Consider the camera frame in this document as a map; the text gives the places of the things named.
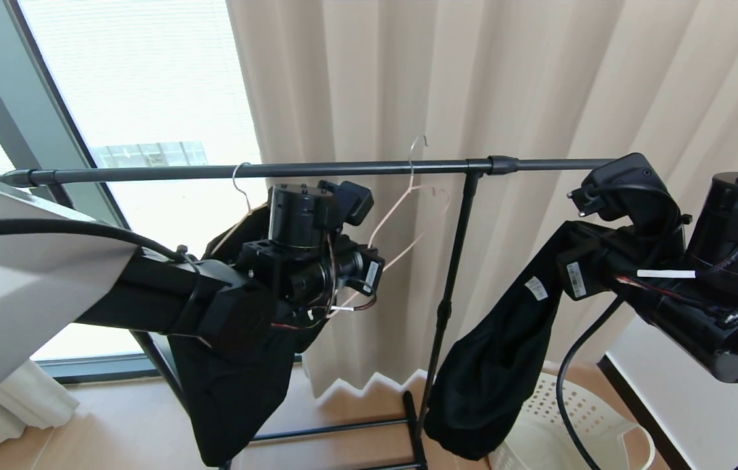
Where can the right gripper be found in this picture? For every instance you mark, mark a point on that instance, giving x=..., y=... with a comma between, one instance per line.
x=610, y=254

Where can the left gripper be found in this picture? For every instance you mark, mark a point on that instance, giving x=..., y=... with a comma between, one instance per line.
x=349, y=267

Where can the pink clothes hanger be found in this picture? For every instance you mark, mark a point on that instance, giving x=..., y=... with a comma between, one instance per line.
x=390, y=216
x=230, y=232

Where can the black t-shirt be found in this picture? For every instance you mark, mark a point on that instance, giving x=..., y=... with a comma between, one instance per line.
x=493, y=378

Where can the black shorts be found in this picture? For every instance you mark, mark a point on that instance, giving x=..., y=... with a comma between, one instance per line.
x=232, y=405

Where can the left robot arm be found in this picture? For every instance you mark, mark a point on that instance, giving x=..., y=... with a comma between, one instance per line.
x=29, y=274

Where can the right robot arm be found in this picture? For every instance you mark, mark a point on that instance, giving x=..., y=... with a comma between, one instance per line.
x=735, y=261

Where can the black clothes rack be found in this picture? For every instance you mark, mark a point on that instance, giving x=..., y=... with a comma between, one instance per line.
x=343, y=169

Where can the white laundry basket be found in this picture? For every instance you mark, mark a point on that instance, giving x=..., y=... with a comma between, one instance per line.
x=604, y=418

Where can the beige curtain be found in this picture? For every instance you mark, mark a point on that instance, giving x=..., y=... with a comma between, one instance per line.
x=539, y=78

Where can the window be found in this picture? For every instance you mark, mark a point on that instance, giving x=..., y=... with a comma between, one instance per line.
x=147, y=78

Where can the white curtain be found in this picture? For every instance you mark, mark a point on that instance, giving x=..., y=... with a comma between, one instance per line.
x=16, y=405

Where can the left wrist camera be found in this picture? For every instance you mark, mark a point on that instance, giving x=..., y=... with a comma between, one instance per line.
x=356, y=199

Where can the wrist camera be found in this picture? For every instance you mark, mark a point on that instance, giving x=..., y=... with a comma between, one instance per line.
x=356, y=199
x=630, y=183

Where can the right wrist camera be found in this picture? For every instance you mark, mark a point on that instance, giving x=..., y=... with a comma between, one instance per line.
x=630, y=183

